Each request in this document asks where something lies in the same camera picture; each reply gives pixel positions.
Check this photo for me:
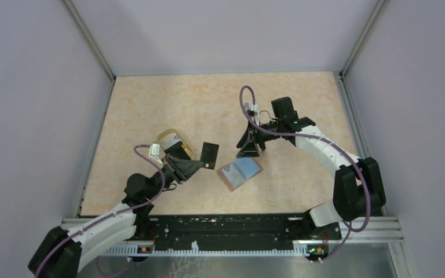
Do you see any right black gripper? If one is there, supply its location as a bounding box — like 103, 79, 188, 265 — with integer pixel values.
236, 116, 283, 158

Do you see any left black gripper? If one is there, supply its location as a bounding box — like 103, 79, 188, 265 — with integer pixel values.
145, 153, 205, 200

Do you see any black credit card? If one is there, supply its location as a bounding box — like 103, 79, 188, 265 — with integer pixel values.
200, 142, 220, 170

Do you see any brown leather card holder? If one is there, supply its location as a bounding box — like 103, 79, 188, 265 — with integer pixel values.
217, 158, 263, 192

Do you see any beige oval card tray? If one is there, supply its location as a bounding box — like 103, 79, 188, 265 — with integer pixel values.
155, 128, 194, 160

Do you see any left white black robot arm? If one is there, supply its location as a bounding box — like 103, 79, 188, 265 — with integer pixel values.
28, 155, 215, 277

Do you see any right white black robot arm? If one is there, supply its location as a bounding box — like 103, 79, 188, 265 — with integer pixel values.
236, 97, 386, 239

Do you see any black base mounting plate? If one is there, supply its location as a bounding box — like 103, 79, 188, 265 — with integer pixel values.
132, 213, 337, 251

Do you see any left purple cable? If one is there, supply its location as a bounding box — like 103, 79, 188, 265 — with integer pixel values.
34, 144, 166, 278

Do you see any purple cable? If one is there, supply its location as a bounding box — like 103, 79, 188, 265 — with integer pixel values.
239, 85, 372, 265
34, 144, 166, 278

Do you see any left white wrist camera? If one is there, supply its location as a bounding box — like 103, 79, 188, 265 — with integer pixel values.
148, 143, 164, 160

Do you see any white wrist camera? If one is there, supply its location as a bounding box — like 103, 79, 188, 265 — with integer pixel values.
244, 103, 260, 126
148, 143, 164, 160

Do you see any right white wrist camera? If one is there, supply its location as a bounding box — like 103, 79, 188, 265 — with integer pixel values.
244, 103, 260, 126

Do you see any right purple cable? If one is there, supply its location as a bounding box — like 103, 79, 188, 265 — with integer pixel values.
239, 85, 372, 265

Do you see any white slotted cable duct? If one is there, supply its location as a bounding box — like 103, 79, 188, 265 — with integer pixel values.
103, 244, 311, 257

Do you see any aluminium frame rail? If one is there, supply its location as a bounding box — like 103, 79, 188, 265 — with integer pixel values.
61, 217, 404, 244

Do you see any left aluminium corner post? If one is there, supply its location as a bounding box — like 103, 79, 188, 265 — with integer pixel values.
61, 0, 116, 82

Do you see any aluminium corner post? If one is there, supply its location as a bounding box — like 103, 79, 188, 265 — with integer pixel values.
61, 0, 116, 82
340, 0, 391, 80

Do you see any right aluminium corner post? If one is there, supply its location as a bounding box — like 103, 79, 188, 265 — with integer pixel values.
340, 0, 391, 80

